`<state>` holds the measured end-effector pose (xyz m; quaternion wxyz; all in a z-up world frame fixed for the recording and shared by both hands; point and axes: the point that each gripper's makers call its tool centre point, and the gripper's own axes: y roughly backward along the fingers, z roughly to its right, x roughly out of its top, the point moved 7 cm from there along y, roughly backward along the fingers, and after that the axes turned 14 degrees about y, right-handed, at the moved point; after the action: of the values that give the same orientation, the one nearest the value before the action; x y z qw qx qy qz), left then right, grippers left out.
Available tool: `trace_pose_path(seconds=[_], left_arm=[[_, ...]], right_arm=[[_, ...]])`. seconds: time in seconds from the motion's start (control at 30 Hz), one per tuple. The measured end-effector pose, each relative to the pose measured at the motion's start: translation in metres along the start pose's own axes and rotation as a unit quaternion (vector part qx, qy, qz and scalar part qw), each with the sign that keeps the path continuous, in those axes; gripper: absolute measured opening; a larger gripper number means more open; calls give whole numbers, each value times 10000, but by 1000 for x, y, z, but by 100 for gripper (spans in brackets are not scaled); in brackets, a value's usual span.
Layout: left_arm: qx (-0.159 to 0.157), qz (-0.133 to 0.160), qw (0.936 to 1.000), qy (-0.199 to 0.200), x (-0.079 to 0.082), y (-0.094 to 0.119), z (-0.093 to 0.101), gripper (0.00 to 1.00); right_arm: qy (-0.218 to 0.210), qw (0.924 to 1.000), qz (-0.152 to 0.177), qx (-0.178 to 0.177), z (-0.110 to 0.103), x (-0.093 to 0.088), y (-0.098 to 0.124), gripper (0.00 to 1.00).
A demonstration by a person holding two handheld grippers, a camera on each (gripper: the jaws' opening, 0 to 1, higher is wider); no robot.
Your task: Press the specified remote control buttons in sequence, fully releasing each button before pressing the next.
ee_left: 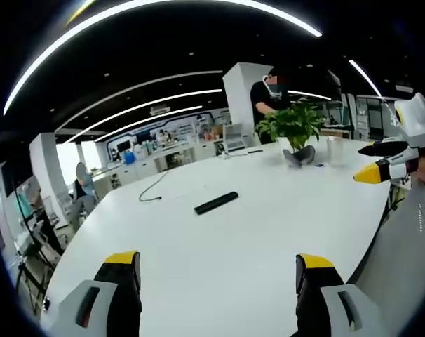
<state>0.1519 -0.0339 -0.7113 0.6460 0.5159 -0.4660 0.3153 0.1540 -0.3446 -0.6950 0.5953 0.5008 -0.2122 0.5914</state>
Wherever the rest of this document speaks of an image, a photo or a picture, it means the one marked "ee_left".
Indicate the clear plastic container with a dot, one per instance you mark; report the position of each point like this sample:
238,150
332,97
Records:
335,151

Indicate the black remote control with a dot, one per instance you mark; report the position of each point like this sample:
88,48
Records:
216,203

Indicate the white pillar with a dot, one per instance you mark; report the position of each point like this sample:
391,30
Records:
238,94

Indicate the white storage counter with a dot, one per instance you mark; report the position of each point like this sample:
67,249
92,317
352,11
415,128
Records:
146,165

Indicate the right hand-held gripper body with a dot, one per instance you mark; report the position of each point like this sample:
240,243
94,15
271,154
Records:
410,123

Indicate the green potted plant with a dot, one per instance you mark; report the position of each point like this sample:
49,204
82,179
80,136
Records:
293,131

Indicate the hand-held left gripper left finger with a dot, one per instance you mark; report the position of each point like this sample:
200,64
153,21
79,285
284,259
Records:
109,295

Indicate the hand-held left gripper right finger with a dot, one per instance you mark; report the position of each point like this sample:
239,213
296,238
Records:
324,298

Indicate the black pen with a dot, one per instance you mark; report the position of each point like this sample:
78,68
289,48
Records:
254,151

